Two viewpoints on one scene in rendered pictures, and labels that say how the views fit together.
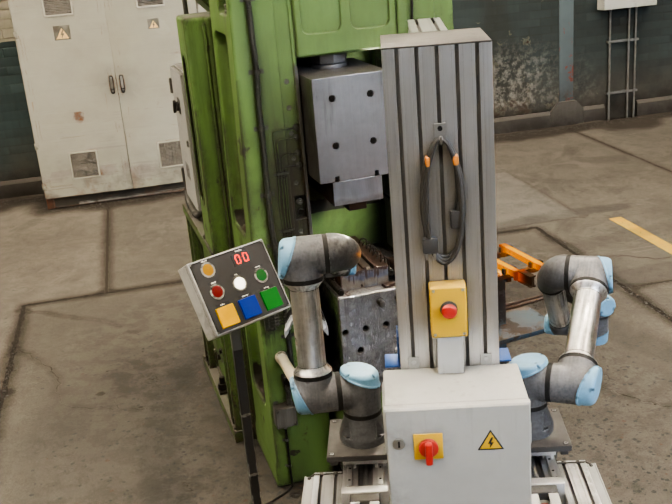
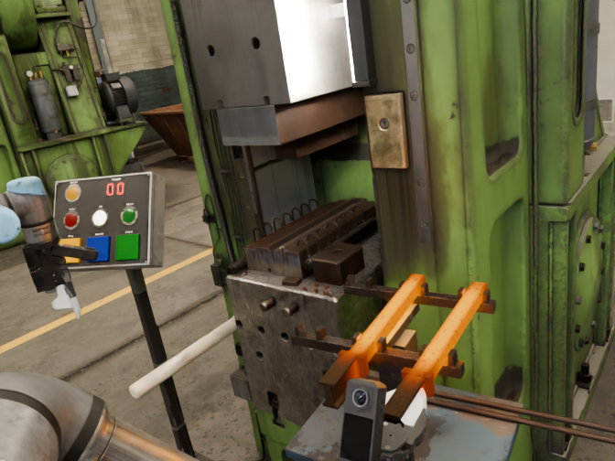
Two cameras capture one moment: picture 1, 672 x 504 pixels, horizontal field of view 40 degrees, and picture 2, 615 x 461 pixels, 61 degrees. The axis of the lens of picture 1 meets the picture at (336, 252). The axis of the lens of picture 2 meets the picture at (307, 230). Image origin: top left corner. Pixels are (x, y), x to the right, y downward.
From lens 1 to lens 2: 3.20 m
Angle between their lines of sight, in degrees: 52
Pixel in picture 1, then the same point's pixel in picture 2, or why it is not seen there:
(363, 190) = (253, 127)
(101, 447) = not seen: hidden behind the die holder
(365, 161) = (249, 79)
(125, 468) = (228, 356)
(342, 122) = (212, 11)
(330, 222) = (363, 176)
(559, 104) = not seen: outside the picture
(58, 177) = not seen: hidden behind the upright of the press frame
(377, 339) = (276, 352)
